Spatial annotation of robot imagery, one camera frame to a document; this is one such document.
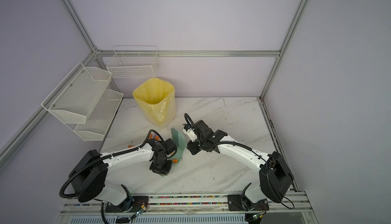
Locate yellow lined trash bin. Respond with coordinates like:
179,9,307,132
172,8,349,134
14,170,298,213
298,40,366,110
132,78,177,127

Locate green plastic dustpan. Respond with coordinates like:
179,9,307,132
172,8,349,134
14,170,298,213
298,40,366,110
171,128,186,165

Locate white wire wall basket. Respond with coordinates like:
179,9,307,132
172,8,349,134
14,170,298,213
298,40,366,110
107,46,160,79

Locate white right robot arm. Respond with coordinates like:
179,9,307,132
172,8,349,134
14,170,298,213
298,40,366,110
183,120,294,211

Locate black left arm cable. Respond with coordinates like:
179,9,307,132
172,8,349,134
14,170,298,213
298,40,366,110
58,129,166,199

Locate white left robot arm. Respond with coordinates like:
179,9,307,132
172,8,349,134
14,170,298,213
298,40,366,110
59,138,177,212

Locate white mesh wall shelf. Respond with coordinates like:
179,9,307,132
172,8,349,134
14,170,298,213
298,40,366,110
41,63,123,141

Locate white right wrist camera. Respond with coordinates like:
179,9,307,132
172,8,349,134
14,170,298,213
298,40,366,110
183,124,197,142

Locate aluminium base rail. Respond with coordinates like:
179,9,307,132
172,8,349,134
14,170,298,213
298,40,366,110
56,192,318,224

